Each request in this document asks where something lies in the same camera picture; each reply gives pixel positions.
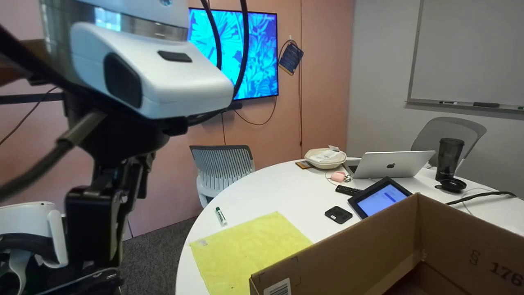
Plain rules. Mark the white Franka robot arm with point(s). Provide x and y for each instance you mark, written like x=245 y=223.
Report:
x=140 y=59

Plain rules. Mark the grey office chair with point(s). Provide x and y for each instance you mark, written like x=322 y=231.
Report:
x=221 y=169
x=452 y=128

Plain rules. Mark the wall television screen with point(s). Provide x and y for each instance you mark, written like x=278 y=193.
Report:
x=258 y=54

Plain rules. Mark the white bowl-shaped object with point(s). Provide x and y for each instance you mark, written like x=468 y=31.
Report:
x=324 y=157

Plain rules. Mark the black wall-mounted device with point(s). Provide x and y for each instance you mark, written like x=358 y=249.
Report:
x=289 y=57

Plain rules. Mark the white green marker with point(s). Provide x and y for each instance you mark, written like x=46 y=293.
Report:
x=221 y=215

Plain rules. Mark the black round puck device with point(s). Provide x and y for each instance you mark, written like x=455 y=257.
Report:
x=452 y=185

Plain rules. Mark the white VR headset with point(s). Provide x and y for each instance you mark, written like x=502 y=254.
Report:
x=26 y=223

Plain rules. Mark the yellow cloth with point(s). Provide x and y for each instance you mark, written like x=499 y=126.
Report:
x=245 y=251

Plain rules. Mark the brown cardboard box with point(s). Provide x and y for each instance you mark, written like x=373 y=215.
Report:
x=414 y=246

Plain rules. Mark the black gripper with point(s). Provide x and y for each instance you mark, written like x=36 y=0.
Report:
x=103 y=218

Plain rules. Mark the black tablet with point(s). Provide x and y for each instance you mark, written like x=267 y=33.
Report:
x=378 y=197

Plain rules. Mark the silver laptop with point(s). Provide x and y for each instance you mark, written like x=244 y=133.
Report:
x=389 y=164

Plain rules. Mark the black horizontal stand rod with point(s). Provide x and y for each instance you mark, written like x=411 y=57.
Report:
x=26 y=98

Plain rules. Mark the black smartphone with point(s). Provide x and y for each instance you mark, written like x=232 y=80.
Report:
x=337 y=213

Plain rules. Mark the small brown flat object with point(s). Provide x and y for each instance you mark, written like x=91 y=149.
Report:
x=303 y=164

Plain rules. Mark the black cylindrical cup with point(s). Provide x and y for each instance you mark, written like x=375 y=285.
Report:
x=448 y=156

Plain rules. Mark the black remote control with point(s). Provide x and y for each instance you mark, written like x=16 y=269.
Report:
x=347 y=190

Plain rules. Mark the black equipment case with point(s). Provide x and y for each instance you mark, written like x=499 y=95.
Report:
x=82 y=280

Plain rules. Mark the black whiteboard eraser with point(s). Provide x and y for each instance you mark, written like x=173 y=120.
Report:
x=484 y=103

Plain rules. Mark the whiteboard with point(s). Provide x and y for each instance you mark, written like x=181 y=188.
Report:
x=468 y=51

